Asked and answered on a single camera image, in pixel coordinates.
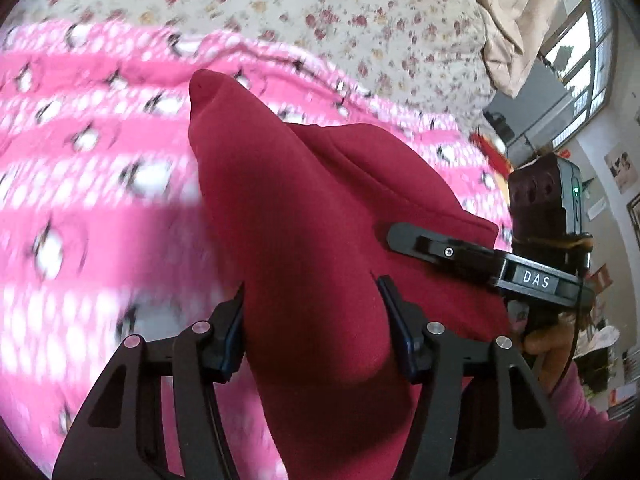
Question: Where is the wall picture frame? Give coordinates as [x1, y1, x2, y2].
[625, 195, 640, 247]

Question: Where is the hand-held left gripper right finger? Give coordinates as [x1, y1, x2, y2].
[376, 275, 581, 480]

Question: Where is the beige cloth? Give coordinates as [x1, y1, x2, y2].
[445, 0, 598, 100]

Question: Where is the window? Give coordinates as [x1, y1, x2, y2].
[542, 0, 622, 147]

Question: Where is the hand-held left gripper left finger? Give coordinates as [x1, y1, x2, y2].
[50, 282, 246, 480]

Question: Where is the wall poster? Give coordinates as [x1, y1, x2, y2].
[604, 151, 640, 194]

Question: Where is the red and yellow cloth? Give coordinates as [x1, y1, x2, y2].
[469, 131, 513, 177]

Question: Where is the floral bed sheet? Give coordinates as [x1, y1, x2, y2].
[0, 0, 501, 142]

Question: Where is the person's right hand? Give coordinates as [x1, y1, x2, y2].
[519, 316, 582, 397]

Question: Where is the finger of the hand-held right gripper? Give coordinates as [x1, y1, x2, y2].
[386, 223, 503, 281]

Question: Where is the small black object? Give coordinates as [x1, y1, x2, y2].
[484, 109, 517, 145]

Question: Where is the pink penguin print blanket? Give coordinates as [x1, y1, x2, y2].
[0, 19, 516, 480]

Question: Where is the person's right forearm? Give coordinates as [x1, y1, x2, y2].
[549, 360, 633, 480]

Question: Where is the dark red garment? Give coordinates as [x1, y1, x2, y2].
[187, 69, 515, 480]

